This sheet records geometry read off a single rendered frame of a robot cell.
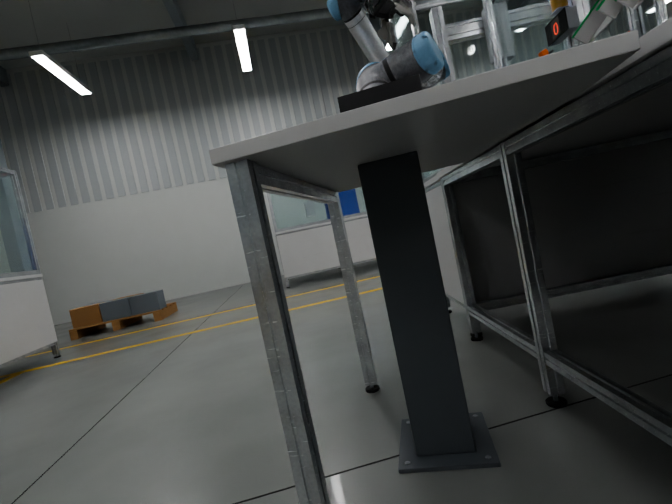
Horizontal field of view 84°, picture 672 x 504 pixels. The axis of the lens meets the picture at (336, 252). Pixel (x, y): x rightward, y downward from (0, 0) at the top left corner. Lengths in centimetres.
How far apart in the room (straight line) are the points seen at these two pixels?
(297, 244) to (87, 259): 546
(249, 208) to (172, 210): 870
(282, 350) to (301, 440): 18
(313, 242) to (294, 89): 474
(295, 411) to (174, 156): 898
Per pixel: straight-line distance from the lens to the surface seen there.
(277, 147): 70
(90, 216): 1001
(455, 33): 257
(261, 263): 72
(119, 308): 611
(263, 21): 853
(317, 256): 604
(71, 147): 1036
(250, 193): 73
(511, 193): 127
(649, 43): 80
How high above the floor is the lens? 66
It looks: 2 degrees down
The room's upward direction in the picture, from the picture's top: 12 degrees counter-clockwise
